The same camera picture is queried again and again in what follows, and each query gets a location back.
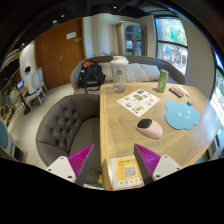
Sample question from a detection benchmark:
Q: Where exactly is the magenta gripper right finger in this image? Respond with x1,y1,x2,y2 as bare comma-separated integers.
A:
133,143,183,186

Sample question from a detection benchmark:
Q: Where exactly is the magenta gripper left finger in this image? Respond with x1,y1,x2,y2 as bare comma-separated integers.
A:
46,143,96,187

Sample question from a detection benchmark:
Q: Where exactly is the pink and black computer mouse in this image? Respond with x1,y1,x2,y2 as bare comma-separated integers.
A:
136,119,163,139

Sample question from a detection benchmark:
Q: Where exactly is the blue cloud-shaped mouse pad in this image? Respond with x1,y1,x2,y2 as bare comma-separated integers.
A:
165,101,200,130

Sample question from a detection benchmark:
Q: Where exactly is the yellow QR code sign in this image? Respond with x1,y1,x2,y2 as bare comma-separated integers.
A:
111,156,143,189

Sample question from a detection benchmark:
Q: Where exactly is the grey tufted armchair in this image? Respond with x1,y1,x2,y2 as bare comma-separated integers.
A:
35,93,102,168

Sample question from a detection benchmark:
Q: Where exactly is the white sticker sheet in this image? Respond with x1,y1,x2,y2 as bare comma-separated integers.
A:
117,89,160,117

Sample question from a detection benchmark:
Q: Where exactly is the black and red remote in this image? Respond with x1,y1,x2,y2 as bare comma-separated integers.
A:
169,87,184,98

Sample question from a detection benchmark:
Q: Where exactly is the small white object on table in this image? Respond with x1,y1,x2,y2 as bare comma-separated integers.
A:
177,85,190,97

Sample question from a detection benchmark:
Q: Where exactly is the green cylindrical can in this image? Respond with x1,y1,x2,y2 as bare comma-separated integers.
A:
157,69,169,93

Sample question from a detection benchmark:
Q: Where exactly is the black and orange backpack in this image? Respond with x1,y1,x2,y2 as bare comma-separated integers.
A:
78,60,106,93

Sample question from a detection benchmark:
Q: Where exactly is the brown sofa with striped cushions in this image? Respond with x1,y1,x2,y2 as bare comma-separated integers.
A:
70,55,186,95

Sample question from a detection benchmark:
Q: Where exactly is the white chair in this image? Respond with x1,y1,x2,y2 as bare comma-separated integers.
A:
26,72,46,106

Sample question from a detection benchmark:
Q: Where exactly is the person in white shirt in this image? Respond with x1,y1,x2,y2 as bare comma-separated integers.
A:
24,66,35,96

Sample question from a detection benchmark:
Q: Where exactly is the orange wooden door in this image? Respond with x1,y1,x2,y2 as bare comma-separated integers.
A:
35,18,85,89

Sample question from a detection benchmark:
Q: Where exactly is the black framed window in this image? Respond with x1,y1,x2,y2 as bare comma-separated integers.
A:
155,17,188,75

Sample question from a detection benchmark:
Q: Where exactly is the glass display cabinet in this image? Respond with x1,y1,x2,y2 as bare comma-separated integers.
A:
116,21,147,56

